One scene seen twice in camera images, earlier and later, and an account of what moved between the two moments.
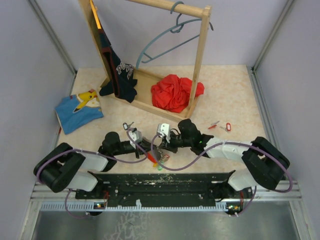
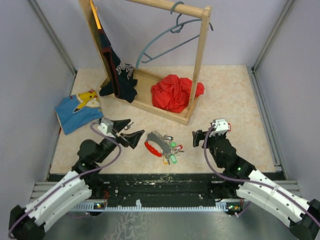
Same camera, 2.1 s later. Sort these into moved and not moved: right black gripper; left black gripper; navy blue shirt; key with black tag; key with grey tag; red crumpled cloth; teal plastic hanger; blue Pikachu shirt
Moved: left black gripper; right black gripper; key with black tag
Not moved: blue Pikachu shirt; navy blue shirt; teal plastic hanger; red crumpled cloth; key with grey tag
